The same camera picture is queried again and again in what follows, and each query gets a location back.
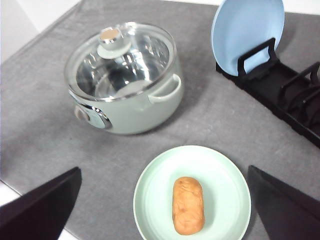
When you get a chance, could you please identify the brown potato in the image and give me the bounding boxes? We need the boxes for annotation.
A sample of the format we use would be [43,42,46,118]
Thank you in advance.
[172,176,205,235]

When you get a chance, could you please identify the black dish rack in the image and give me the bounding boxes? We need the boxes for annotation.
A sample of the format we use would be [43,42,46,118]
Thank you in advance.
[216,37,320,148]

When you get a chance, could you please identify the blue plate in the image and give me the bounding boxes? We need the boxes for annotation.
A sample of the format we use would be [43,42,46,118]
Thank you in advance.
[210,0,285,76]

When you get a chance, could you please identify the grey table mat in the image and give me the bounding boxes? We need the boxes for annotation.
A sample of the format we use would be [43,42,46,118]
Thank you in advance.
[0,0,320,240]

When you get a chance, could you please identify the green electric steamer pot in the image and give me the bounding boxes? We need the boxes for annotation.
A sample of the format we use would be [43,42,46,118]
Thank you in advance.
[65,22,184,135]

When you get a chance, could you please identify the glass pot lid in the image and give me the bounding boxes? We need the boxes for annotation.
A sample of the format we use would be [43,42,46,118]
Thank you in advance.
[65,22,177,101]

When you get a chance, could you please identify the green plate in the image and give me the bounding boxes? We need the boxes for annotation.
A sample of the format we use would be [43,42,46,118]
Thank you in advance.
[133,145,252,240]

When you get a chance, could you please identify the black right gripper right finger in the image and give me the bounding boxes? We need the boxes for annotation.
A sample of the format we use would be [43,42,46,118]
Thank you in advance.
[247,165,320,240]

